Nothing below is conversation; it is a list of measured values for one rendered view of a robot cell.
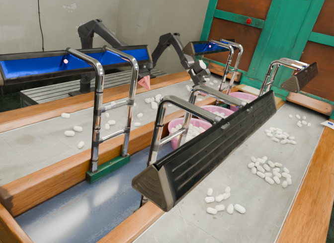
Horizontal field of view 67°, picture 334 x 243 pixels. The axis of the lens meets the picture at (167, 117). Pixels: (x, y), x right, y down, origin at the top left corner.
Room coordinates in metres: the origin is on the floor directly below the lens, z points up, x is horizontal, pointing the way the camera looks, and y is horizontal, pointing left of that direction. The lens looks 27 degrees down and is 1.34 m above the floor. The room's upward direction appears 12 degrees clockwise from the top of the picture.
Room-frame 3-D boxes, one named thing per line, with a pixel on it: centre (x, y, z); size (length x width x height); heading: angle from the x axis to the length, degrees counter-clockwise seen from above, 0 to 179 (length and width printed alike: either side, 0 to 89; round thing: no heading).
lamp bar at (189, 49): (1.68, -0.20, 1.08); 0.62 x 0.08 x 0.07; 148
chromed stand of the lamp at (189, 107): (0.60, -0.09, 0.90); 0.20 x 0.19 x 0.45; 148
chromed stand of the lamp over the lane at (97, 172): (0.81, 0.25, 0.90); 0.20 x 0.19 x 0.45; 148
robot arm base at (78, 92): (1.45, 0.54, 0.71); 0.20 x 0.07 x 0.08; 150
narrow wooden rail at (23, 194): (1.25, -0.07, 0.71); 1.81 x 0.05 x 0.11; 148
